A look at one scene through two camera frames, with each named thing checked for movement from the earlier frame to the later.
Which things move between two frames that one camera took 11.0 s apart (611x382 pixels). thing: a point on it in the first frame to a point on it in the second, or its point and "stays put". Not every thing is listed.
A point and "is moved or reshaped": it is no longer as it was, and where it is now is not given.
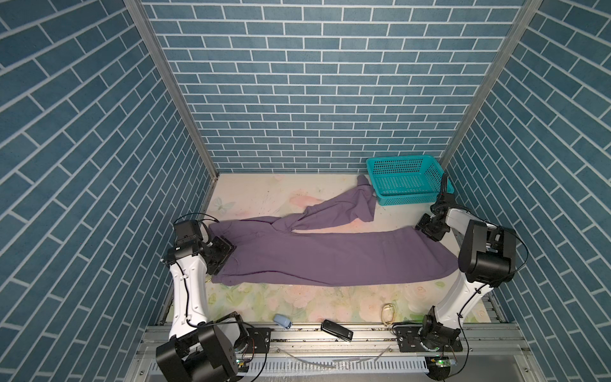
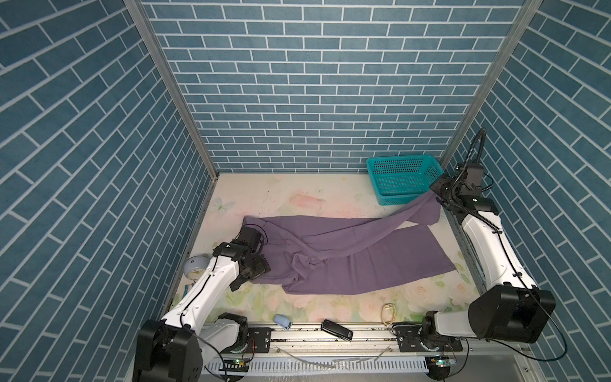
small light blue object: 282,321 stays put
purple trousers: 272,249 is moved or reshaped
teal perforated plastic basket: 407,179 stays put
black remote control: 336,329 stays put
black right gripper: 422,224 to 437,185
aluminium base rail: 476,341 stays put
